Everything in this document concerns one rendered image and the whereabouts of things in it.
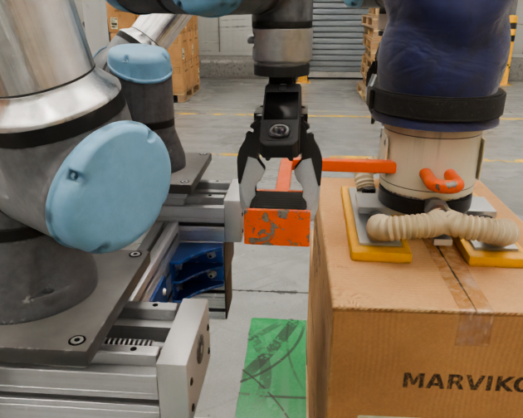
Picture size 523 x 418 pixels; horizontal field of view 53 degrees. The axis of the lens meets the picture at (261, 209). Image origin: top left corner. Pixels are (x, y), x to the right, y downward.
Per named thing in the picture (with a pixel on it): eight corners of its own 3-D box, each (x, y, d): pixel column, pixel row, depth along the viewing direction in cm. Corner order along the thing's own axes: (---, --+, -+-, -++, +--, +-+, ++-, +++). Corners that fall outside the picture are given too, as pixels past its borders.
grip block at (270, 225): (309, 247, 69) (310, 211, 67) (243, 245, 70) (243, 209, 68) (310, 222, 77) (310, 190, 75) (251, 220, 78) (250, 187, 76)
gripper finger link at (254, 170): (251, 206, 78) (274, 150, 75) (247, 222, 73) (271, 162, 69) (232, 199, 78) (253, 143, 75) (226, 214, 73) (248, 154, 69)
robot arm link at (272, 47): (313, 29, 62) (243, 29, 63) (311, 70, 64) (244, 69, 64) (312, 26, 69) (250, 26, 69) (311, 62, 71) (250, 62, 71)
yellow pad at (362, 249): (412, 264, 87) (415, 236, 86) (350, 261, 88) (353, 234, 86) (385, 195, 119) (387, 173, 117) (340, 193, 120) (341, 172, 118)
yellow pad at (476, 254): (530, 269, 86) (537, 241, 84) (467, 267, 87) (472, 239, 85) (471, 197, 117) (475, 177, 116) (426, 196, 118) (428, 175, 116)
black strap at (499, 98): (523, 124, 83) (528, 99, 82) (373, 121, 85) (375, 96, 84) (481, 99, 104) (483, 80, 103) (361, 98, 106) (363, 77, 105)
